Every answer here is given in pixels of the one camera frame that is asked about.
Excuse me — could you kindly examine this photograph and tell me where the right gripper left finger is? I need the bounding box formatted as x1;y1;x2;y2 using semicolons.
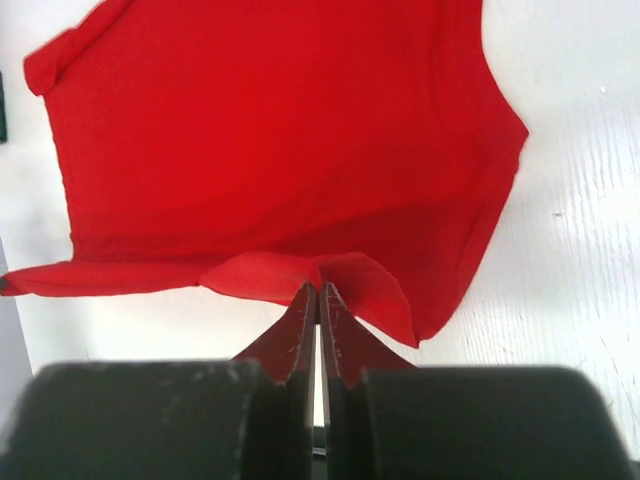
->
1;285;317;479

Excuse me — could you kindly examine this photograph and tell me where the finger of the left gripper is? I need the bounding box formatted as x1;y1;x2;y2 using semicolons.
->
0;277;10;295

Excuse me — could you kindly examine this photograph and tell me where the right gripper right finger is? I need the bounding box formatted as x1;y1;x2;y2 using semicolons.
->
319;284;639;479

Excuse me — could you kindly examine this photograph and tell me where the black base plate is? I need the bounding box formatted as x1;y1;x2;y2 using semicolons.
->
0;72;8;144

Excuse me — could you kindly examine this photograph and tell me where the red t shirt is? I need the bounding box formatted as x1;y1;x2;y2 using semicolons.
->
5;1;528;347

